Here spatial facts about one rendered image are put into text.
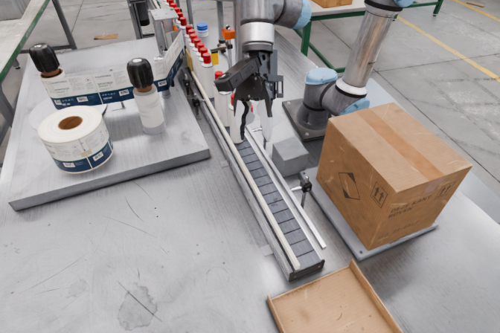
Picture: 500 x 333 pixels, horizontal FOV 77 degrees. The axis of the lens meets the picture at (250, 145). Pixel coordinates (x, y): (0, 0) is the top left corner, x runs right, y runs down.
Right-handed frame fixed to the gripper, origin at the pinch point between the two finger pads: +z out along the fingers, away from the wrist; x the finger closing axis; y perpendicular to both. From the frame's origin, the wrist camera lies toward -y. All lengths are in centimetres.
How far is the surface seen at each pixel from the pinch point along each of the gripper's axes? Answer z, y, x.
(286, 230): 29.5, 20.0, 5.1
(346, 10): -84, 198, 73
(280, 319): 46.6, 6.4, -3.1
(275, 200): 22.9, 25.2, 12.8
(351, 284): 42, 25, -13
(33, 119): -3, -16, 106
